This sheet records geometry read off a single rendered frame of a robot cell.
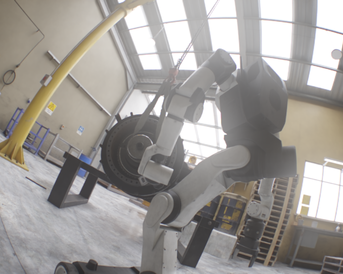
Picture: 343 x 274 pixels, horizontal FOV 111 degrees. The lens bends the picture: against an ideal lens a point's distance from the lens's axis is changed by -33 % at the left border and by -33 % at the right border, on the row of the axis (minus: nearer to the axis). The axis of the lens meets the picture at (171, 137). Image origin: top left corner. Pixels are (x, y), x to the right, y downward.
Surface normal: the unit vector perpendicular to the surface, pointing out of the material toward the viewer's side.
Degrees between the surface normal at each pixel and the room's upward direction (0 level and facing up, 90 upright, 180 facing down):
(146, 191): 90
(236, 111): 105
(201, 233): 90
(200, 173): 112
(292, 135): 90
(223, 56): 85
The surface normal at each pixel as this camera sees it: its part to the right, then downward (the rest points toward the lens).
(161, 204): -0.57, -0.51
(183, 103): -0.04, -0.67
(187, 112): -0.41, -0.04
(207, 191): 0.40, 0.51
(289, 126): -0.33, -0.48
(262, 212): 0.43, -0.13
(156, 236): 0.69, 0.13
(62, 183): 0.17, -0.30
